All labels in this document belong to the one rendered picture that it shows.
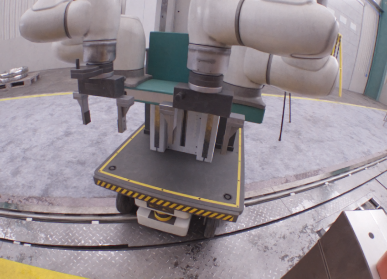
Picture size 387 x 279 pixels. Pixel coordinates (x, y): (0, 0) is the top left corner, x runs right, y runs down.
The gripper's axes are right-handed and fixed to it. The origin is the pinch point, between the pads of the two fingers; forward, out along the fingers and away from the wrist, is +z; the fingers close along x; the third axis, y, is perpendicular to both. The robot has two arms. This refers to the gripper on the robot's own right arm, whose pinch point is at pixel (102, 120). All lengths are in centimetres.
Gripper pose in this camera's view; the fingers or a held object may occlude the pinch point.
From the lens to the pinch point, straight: 59.3
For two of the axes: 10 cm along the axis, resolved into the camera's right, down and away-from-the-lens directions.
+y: 2.1, -4.4, 8.7
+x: -9.7, -1.9, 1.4
